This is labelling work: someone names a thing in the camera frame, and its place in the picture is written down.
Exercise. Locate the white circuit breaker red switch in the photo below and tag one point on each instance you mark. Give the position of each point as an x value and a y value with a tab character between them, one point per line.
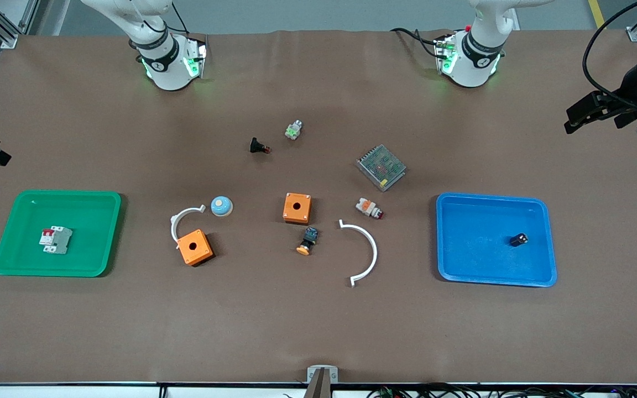
58	241

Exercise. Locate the black cylindrical capacitor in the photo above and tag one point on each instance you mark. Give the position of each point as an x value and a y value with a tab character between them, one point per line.
519	240

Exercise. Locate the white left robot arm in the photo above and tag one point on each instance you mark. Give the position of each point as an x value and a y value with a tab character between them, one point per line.
476	61

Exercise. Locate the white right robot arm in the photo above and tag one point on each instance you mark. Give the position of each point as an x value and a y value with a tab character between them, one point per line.
166	69

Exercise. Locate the green plastic tray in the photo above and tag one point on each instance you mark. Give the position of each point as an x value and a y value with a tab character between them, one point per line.
92	235

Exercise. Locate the blue plastic tray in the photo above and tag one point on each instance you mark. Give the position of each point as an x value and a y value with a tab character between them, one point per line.
479	240

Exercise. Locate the small white curved strip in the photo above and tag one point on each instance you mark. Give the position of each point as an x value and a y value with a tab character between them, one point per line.
175	221

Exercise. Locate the metal mesh power supply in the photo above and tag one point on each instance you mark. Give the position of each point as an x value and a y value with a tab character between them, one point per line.
381	167

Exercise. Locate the orange button box with hole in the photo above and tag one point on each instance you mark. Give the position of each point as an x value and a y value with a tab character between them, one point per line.
302	213
199	251

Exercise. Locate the orange white indicator red tip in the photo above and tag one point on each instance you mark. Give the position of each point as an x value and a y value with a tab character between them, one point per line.
366	207

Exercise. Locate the blue and white dome button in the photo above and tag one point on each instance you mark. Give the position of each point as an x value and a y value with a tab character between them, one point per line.
222	206

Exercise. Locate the large white curved strip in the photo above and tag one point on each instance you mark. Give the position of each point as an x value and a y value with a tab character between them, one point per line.
372	243

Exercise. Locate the black push button red tip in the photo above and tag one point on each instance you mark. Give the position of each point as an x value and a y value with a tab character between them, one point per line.
256	145

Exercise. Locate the black push button orange cap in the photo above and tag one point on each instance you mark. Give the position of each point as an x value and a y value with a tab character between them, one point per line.
308	239

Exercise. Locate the brown table cover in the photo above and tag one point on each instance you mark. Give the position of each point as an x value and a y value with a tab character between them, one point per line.
318	320

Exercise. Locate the white and green switch module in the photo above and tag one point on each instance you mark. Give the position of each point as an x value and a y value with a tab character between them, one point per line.
293	130

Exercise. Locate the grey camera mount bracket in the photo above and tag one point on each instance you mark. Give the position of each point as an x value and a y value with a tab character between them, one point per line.
322	376

